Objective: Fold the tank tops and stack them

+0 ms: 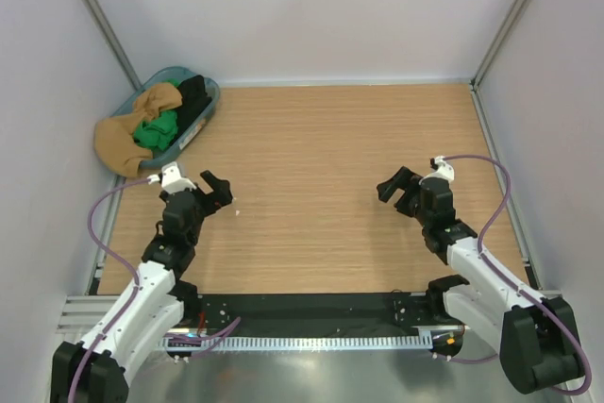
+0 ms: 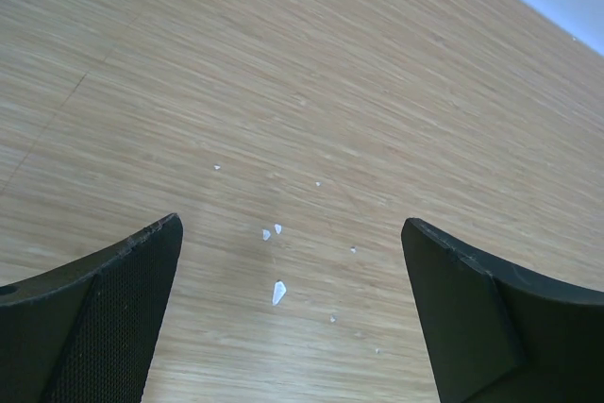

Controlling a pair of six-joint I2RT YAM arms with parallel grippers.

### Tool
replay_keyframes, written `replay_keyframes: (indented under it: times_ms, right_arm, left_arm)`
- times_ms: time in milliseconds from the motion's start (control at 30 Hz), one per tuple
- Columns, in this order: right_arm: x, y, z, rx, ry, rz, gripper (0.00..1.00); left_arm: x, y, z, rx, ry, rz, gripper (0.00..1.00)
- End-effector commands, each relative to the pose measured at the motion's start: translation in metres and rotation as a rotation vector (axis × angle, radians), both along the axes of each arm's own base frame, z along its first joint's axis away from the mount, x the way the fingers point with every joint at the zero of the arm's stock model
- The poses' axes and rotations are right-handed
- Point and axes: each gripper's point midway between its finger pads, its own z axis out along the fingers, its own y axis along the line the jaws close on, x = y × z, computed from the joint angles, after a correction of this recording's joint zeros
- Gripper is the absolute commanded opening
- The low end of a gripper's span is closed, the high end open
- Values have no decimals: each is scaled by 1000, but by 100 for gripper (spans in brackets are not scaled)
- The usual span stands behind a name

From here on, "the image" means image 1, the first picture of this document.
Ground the green tank top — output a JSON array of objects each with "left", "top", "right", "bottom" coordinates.
[{"left": 133, "top": 110, "right": 178, "bottom": 151}]

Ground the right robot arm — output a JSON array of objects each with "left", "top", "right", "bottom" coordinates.
[{"left": 377, "top": 158, "right": 592, "bottom": 395}]

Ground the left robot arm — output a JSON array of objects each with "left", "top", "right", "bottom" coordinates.
[{"left": 49, "top": 162, "right": 234, "bottom": 402}]

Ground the tan tank top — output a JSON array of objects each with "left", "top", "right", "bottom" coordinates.
[{"left": 93, "top": 82, "right": 182, "bottom": 178}]

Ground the black tank top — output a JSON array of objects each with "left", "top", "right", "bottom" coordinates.
[{"left": 175, "top": 75, "right": 211, "bottom": 135}]

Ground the blue plastic basket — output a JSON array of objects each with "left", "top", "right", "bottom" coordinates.
[{"left": 112, "top": 66, "right": 221, "bottom": 170}]

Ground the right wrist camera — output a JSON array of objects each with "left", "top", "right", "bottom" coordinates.
[{"left": 421, "top": 156, "right": 455, "bottom": 183}]

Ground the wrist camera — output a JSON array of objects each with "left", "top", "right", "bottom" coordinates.
[
  {"left": 146, "top": 161, "right": 196, "bottom": 194},
  {"left": 421, "top": 156, "right": 455, "bottom": 183}
]

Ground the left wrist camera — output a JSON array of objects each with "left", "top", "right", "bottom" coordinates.
[{"left": 146, "top": 161, "right": 196, "bottom": 194}]

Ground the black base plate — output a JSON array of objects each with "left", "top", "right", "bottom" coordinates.
[{"left": 178, "top": 290, "right": 461, "bottom": 338}]

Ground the white slotted cable duct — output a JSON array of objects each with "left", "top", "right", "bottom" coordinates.
[{"left": 157, "top": 333, "right": 433, "bottom": 353}]

